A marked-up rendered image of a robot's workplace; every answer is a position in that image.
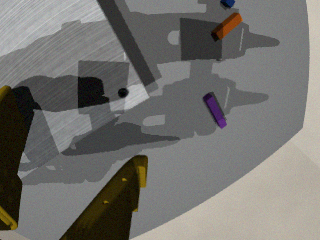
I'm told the small blue cube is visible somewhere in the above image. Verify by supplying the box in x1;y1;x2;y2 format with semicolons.
220;0;235;8

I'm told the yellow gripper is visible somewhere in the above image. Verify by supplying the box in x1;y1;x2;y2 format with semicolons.
59;155;148;240

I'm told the purple rod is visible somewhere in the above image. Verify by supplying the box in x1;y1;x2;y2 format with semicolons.
202;93;227;129

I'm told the orange rectangular rod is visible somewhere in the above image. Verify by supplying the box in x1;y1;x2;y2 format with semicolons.
211;13;243;40

